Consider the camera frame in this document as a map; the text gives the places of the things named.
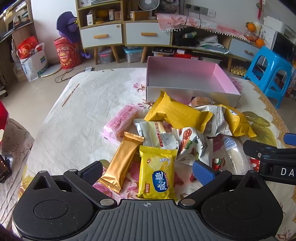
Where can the pile of papers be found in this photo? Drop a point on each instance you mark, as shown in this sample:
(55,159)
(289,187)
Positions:
(210,45)

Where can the purple plush toy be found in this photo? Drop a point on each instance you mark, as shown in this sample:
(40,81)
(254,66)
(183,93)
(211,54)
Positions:
(67,25)

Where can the grey floral cloth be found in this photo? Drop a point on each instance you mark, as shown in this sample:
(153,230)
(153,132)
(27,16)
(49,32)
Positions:
(16,139)

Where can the white grey-print packet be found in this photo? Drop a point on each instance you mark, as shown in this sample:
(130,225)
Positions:
(215,120)

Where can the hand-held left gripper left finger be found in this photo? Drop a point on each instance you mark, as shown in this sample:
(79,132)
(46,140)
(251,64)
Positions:
(92,173)

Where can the wall socket panel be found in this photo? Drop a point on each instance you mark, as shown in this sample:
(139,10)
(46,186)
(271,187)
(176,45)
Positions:
(203,10)

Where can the black bag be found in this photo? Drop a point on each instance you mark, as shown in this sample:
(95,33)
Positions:
(185,41)

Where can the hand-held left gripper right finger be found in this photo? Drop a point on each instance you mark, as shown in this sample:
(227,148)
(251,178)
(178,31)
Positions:
(204,175)

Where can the white nut-print packet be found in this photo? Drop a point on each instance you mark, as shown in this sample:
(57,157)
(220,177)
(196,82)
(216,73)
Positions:
(192,143)

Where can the yellow cracker packet blue print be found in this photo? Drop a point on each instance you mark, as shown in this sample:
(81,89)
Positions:
(157,176)

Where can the floral blanket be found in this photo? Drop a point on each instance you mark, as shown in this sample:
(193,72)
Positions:
(81,111)

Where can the wooden tv stand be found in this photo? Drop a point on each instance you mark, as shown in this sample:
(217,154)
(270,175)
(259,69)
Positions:
(242,49)

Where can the yellow egg tray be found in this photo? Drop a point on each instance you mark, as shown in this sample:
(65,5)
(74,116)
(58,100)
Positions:
(239,70)

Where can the dark box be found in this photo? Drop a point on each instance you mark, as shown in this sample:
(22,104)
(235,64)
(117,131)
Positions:
(4,170)

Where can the glass jar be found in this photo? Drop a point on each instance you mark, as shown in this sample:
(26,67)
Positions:
(249,36)

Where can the gold snack packet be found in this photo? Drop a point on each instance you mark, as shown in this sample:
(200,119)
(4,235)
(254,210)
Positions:
(120,162)

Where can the brown cardboard box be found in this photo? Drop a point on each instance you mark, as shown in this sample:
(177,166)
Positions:
(138,15)

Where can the red gift drum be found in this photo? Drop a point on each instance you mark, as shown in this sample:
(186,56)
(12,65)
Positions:
(67,54)

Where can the tall wooden shelf cabinet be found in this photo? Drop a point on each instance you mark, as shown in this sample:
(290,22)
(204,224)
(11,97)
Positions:
(101,34)

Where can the red plastic bag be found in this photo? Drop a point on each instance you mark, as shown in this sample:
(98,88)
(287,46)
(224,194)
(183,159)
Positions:
(26,47)

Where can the white cake packet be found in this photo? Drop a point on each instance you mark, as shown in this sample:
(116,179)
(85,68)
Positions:
(150,132)

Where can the clear white roll packet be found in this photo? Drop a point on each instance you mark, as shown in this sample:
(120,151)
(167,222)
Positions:
(235,153)

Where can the white cardboard box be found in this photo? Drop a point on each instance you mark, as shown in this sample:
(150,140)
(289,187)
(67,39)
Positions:
(185,74)

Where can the red hanging ornament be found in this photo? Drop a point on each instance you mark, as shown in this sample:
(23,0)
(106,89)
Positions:
(260,9)

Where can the brown biscuit packet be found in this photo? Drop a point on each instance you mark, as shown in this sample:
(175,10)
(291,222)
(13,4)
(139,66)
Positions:
(202,101)

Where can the red box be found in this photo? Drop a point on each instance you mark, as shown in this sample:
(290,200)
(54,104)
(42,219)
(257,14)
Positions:
(185,55)

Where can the red plastic object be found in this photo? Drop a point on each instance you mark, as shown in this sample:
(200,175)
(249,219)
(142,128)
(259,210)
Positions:
(3,115)

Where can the round white base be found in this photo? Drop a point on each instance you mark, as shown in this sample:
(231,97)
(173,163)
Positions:
(52,70)

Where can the white printed box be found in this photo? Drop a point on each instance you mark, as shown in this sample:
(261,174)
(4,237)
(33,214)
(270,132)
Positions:
(84,2)

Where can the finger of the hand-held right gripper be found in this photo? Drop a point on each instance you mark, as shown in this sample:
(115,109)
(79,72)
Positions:
(291,139)
(254,148)

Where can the pink tasselled cloth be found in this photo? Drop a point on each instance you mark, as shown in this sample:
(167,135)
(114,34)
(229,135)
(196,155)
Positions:
(175,19)

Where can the small white desk fan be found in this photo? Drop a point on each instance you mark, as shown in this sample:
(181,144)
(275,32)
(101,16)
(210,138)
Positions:
(148,4)

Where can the stack of papers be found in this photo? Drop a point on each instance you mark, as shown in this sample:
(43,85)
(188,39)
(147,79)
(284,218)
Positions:
(106,1)

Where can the blue-lid storage bin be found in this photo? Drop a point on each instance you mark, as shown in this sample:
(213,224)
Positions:
(133,55)

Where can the clear storage bin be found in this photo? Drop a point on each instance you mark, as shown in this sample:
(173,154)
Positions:
(106,56)
(209,60)

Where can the white shopping bag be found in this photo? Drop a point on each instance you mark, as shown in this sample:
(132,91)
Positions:
(34,64)

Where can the orange fruit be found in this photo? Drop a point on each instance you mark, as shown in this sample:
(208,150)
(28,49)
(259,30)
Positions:
(251,26)
(260,42)

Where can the wooden desk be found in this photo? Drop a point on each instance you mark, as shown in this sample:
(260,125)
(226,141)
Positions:
(20,34)

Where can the black microwave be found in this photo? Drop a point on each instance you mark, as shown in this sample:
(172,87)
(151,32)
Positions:
(283,46)

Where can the orange white carton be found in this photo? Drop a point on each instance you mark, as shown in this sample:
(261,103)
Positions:
(112,15)

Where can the pink wafer packet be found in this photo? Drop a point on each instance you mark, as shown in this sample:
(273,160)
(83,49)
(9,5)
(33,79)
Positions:
(120,122)

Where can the low wooden drawer cabinet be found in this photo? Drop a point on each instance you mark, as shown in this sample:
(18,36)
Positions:
(148,33)

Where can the large yellow snack packet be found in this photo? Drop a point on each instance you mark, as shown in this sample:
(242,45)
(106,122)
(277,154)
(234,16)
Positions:
(175,111)

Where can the framed cat picture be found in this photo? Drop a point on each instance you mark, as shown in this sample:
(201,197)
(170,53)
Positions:
(170,5)

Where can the red snack packet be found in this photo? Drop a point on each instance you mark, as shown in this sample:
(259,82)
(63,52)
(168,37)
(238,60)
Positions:
(218,164)

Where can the yellow packet with white label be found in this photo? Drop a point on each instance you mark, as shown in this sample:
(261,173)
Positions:
(238,122)

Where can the blue plastic stool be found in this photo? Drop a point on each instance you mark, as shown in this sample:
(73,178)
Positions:
(277,58)

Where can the yellow round object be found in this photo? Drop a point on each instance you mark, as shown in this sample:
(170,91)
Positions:
(101,14)

